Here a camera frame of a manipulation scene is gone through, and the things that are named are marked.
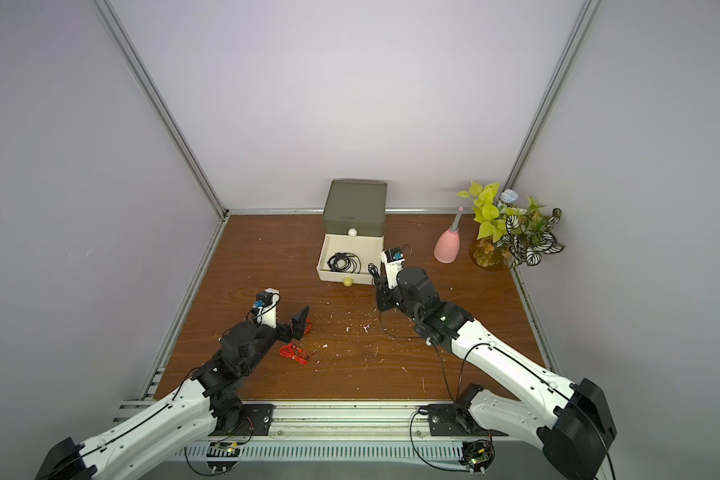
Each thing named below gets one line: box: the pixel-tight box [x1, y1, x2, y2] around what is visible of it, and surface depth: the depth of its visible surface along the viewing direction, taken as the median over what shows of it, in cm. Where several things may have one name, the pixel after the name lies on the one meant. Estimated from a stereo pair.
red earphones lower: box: [279, 343, 317, 365], surface depth 85 cm
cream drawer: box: [317, 233, 384, 287], surface depth 96 cm
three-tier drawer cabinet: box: [320, 180, 388, 255], surface depth 97 cm
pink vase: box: [434, 226, 460, 264], surface depth 103 cm
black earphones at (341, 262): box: [328, 252, 362, 274], surface depth 97 cm
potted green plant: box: [456, 182, 565, 271], surface depth 87 cm
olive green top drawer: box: [324, 221, 385, 238], surface depth 93 cm
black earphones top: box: [327, 252, 355, 273], surface depth 97 cm
